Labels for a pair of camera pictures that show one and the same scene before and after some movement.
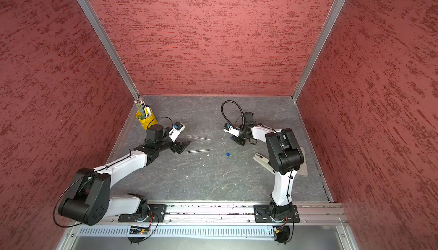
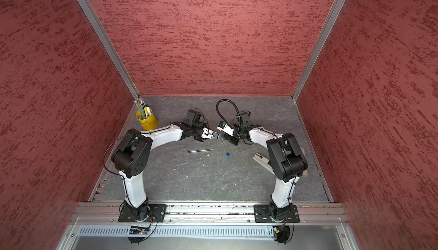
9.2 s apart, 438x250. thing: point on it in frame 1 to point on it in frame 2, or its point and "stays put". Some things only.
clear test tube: (189, 152) stays put
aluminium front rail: (218, 214) stays put
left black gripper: (182, 146) to (199, 138)
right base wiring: (282, 233) stays put
